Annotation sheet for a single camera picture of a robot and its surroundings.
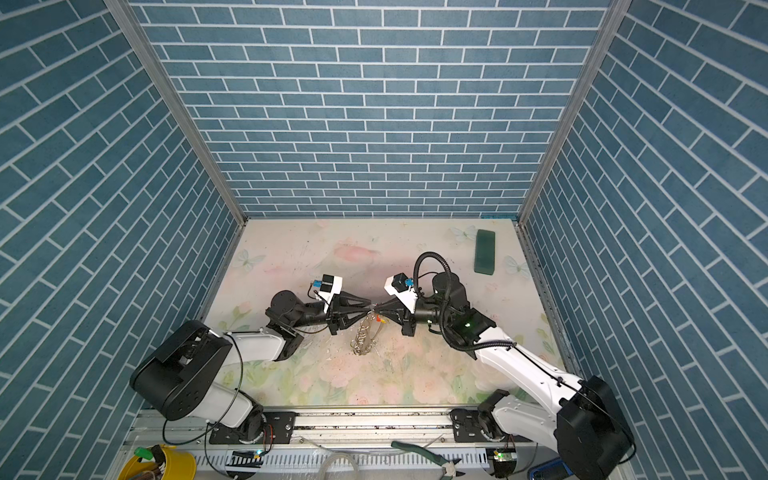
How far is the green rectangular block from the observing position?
3.52 ft

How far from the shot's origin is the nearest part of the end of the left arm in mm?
694

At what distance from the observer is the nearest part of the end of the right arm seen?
→ 0.66 metres

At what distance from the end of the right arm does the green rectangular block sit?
0.47m

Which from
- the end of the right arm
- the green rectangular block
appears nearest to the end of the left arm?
the end of the right arm

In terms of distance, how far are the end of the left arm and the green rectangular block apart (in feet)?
1.65

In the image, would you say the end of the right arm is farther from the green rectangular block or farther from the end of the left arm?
the green rectangular block
